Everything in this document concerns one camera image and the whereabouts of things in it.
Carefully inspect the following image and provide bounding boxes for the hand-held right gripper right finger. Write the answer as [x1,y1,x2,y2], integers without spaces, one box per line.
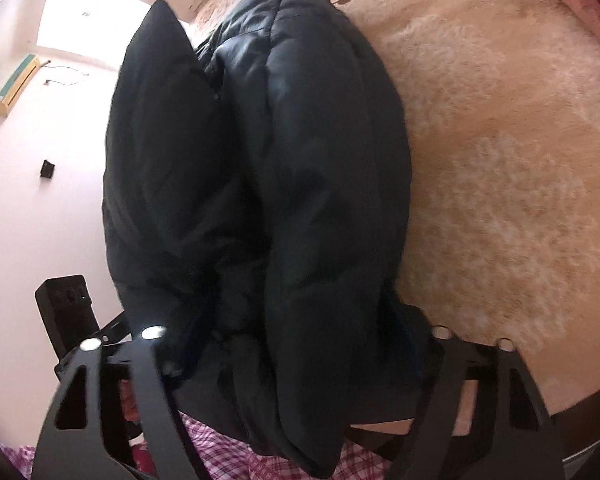
[380,325,566,480]

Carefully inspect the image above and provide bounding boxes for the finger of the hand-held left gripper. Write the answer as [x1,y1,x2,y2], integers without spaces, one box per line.
[97,310,134,347]

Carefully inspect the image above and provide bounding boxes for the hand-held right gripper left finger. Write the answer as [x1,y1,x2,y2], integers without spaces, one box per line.
[30,325,206,480]

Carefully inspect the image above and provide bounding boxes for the dark puffer jacket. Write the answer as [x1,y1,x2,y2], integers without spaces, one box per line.
[102,0,431,478]

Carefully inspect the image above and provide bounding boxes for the person's pink plaid pajamas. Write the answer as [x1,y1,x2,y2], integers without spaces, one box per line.
[5,400,397,480]

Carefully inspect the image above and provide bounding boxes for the beige leaf-patterned bed blanket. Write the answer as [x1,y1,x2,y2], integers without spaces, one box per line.
[180,0,600,441]

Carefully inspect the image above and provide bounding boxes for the dark wooden bed frame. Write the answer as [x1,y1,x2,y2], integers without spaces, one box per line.
[350,410,600,468]

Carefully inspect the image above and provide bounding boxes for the thin wall cable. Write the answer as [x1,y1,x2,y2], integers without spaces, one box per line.
[41,59,91,87]

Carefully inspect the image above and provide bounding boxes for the wall air conditioner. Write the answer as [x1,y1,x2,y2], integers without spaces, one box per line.
[0,54,42,117]

